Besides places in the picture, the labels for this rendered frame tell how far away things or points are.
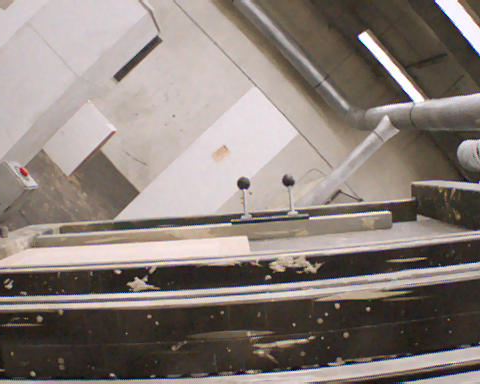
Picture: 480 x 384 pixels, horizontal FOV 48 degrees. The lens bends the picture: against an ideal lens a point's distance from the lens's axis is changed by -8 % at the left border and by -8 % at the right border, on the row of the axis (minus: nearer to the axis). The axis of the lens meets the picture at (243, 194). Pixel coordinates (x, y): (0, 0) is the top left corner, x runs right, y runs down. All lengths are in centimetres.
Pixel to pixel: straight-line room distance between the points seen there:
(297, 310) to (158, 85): 921
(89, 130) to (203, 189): 182
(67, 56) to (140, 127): 589
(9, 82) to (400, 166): 756
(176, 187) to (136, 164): 449
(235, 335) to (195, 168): 472
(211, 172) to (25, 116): 200
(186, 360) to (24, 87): 349
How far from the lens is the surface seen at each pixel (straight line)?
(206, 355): 54
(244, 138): 524
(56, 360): 57
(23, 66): 397
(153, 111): 967
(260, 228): 150
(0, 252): 136
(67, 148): 658
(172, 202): 526
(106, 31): 386
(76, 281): 78
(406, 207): 181
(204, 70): 968
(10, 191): 180
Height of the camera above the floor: 142
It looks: 1 degrees down
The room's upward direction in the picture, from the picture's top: 47 degrees clockwise
